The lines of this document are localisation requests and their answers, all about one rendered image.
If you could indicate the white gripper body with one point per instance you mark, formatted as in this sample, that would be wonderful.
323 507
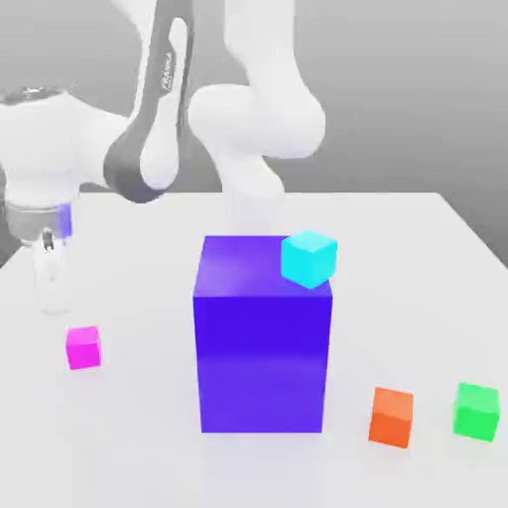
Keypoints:
51 281

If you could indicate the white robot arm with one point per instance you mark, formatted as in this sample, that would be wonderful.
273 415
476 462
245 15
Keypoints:
254 119

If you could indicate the small magenta cube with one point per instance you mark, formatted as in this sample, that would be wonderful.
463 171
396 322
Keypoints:
83 349

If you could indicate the small cyan cube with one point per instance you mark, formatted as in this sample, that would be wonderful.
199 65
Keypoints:
307 258

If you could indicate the small orange cube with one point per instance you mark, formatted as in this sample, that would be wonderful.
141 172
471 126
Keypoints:
391 420

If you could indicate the small green cube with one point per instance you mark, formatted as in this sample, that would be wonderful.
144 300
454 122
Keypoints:
475 412

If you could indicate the large purple box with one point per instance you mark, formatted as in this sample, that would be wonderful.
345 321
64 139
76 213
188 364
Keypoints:
262 357

